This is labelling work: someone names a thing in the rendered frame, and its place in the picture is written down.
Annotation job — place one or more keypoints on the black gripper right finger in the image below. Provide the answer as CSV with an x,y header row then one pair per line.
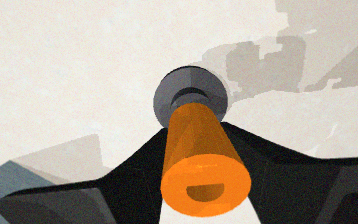
x,y
290,187

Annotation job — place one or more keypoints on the orange knob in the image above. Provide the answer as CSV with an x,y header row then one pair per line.
x,y
203,174

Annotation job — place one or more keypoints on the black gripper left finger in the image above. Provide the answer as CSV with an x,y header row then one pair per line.
x,y
129,194

